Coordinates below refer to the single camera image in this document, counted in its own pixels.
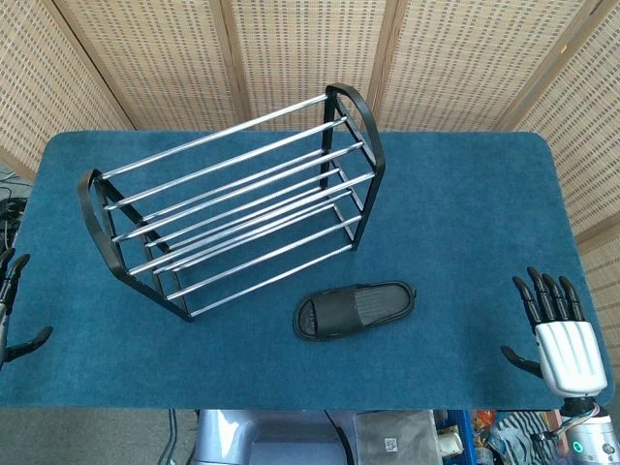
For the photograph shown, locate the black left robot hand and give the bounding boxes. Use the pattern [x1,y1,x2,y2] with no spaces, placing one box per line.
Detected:
[0,247,54,364]

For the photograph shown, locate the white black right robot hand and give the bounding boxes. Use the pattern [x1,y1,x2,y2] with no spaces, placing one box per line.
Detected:
[500,265,608,399]

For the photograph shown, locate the black rubber slipper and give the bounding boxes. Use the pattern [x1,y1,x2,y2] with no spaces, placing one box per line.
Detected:
[293,279,419,343]

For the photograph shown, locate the black chrome shoe rack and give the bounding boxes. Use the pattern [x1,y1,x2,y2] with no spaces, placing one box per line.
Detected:
[77,82,387,324]

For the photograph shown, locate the zebra striped cloth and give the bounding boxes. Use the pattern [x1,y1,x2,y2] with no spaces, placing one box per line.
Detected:
[488,411,563,465]

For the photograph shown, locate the blue plastic crate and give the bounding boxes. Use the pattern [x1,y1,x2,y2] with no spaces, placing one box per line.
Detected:
[433,409,475,465]

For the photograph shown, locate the white paper cup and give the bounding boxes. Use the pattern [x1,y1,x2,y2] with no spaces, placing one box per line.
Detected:
[438,430,461,457]

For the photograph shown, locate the blue carpet mat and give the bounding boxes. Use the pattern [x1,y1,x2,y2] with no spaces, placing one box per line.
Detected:
[0,129,616,412]

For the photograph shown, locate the grey pouch with QR label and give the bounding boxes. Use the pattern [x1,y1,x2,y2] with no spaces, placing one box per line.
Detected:
[356,410,442,465]

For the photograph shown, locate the lavender robot torso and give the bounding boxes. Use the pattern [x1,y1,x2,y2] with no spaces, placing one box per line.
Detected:
[193,409,359,465]

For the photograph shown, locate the woven bamboo folding screen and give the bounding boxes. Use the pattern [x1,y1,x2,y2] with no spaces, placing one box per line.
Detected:
[0,0,620,340]

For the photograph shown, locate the tangled black floor cables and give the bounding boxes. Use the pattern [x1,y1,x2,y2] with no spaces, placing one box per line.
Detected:
[0,164,30,243]

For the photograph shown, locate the black hanging floor cable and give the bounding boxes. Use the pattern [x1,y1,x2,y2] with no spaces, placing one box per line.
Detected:
[159,409,180,465]

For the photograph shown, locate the black torso strap cable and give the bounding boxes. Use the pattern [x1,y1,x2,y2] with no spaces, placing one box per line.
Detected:
[324,410,359,465]

